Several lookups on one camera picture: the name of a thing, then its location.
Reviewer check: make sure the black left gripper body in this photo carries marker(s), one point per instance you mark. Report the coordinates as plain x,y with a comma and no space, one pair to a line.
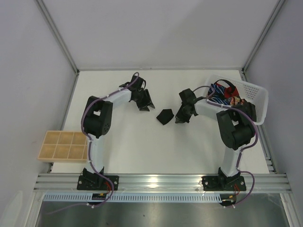
144,100

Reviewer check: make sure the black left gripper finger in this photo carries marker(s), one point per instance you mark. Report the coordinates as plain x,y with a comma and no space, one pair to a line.
144,108
148,99

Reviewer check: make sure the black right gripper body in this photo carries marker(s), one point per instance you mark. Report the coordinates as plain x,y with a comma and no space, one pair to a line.
183,112

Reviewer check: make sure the black tie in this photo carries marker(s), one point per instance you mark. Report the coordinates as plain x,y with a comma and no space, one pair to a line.
165,116

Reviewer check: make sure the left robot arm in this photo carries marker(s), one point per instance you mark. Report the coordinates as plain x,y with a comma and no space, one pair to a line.
97,118

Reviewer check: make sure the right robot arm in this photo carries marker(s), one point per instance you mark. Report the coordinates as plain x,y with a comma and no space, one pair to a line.
236,131

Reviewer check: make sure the blue striped tie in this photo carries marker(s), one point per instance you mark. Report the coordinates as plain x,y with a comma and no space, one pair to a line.
218,95

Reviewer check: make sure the red tie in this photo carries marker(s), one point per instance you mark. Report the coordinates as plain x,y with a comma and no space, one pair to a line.
230,92

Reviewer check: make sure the dark patterned tie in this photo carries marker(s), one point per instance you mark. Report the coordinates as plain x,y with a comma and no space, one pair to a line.
247,107

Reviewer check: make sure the white plastic basket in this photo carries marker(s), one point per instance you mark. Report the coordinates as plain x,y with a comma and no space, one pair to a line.
252,93

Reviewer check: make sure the wooden compartment tray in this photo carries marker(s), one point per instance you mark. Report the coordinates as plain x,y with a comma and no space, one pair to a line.
63,146

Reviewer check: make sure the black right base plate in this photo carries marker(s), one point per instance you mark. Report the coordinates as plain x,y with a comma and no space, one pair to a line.
219,183

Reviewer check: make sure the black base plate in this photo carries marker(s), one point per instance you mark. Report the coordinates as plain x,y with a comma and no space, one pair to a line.
219,183
97,183

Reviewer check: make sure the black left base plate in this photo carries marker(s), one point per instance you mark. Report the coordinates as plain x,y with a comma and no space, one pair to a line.
97,183

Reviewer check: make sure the white slotted cable duct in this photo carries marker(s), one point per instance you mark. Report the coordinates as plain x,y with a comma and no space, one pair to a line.
134,197

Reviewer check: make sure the aluminium mounting rail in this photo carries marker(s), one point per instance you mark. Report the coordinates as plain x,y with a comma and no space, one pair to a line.
264,183

